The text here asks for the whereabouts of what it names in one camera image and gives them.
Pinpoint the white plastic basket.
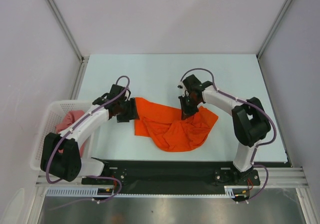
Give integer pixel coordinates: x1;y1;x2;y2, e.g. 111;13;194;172
29;100;92;171

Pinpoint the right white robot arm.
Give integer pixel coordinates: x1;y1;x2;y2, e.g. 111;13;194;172
178;74;272;184

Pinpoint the left aluminium frame post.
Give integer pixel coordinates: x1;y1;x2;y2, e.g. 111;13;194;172
45;0;89;99

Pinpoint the aluminium frame rail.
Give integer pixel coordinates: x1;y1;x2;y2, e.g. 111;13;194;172
35;167;308;188

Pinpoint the right aluminium frame post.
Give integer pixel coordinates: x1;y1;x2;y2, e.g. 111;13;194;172
256;0;294;62

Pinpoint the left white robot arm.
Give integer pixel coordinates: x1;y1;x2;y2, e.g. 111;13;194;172
40;84;138;184

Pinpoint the pink t shirt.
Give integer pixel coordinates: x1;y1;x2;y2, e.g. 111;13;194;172
54;110;88;159

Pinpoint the orange t shirt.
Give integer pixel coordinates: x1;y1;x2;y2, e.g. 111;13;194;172
134;97;219;152

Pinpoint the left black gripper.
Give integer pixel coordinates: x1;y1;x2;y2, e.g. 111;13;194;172
116;98;139;123

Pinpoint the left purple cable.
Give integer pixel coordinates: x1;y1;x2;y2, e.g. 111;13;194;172
44;75;132;211

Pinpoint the white cable duct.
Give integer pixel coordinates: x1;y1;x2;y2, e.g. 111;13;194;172
45;186;248;199

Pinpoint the aluminium frame post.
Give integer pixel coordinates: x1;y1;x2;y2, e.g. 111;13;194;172
45;0;89;99
256;0;294;62

